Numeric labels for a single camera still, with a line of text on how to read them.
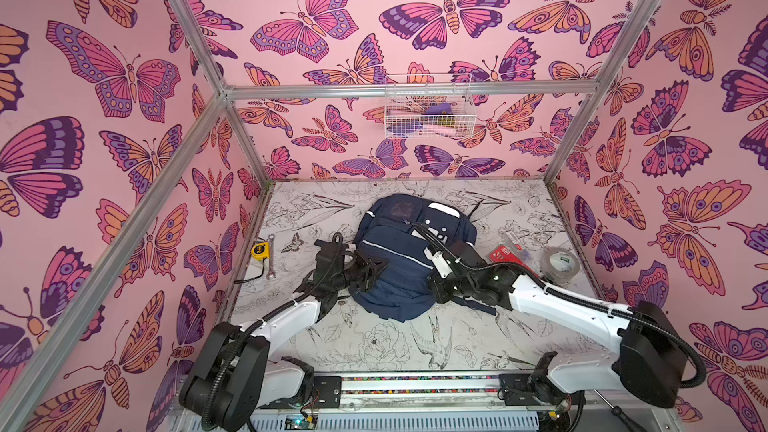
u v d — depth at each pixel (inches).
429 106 37.5
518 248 38.8
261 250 38.4
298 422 28.5
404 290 32.1
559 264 37.3
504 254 38.4
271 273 37.5
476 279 24.2
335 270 26.8
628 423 26.9
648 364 15.7
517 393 28.6
